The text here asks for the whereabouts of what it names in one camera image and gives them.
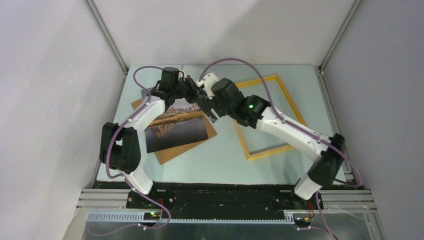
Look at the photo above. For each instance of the aluminium front rail frame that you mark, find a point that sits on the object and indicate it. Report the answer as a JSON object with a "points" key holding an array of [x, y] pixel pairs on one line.
{"points": [[334, 201]]}

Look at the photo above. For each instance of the controller board with wires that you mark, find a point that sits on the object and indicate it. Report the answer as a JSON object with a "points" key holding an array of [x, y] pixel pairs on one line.
{"points": [[305, 222], [154, 214]]}

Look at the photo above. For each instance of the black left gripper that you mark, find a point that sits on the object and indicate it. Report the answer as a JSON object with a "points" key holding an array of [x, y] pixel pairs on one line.
{"points": [[194, 89]]}

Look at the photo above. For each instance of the left aluminium corner post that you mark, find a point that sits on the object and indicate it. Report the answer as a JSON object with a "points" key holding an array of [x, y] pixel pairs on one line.
{"points": [[106, 34]]}

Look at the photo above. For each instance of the brown cardboard backing board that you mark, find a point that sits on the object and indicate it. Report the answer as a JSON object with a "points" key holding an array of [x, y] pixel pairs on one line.
{"points": [[179, 150]]}

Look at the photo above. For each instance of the left controller board with wires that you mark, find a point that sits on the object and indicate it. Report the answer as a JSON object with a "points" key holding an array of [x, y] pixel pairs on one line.
{"points": [[154, 214]]}

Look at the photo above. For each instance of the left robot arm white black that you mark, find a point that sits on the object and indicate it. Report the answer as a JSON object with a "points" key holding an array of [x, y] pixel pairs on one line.
{"points": [[120, 149]]}

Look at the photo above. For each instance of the yellow wooden picture frame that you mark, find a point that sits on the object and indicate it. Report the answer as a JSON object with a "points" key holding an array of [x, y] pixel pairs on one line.
{"points": [[255, 143]]}

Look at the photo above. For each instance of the landscape photo print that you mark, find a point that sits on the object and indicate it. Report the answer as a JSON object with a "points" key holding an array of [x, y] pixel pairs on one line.
{"points": [[181, 124]]}

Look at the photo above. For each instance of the right aluminium corner post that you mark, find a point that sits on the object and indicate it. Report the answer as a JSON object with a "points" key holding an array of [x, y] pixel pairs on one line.
{"points": [[349, 17]]}

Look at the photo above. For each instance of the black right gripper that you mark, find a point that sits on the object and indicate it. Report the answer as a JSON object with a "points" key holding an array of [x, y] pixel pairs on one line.
{"points": [[208, 104]]}

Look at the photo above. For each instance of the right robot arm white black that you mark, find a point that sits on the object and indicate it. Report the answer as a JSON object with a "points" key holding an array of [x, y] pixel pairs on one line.
{"points": [[221, 97]]}

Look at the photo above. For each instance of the grey slotted cable duct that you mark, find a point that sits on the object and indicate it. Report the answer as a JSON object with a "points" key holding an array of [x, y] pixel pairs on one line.
{"points": [[137, 217]]}

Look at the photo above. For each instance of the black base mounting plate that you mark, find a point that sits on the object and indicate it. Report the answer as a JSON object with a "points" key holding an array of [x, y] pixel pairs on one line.
{"points": [[224, 201]]}

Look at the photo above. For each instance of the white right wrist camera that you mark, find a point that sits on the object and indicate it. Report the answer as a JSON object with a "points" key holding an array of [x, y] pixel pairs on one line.
{"points": [[207, 81]]}

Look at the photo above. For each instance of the aluminium corner post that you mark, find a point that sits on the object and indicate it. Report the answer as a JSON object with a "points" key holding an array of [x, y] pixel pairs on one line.
{"points": [[349, 17], [106, 34]]}

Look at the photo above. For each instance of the right controller board with wires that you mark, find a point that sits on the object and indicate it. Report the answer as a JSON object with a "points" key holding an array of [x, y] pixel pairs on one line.
{"points": [[305, 222]]}

